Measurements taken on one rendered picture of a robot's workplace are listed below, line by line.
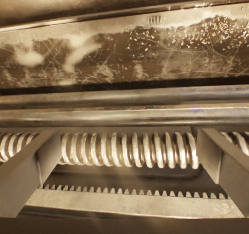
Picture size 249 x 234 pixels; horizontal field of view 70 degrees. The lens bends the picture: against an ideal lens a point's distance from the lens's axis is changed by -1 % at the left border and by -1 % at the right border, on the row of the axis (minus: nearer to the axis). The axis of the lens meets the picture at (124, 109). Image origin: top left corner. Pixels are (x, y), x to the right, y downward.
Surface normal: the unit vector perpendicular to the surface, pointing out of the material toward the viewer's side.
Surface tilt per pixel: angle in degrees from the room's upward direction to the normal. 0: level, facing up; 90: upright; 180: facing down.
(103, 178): 90
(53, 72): 0
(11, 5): 0
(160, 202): 90
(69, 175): 90
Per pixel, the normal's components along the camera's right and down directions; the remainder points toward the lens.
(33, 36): -0.12, 0.62
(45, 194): -0.13, -0.79
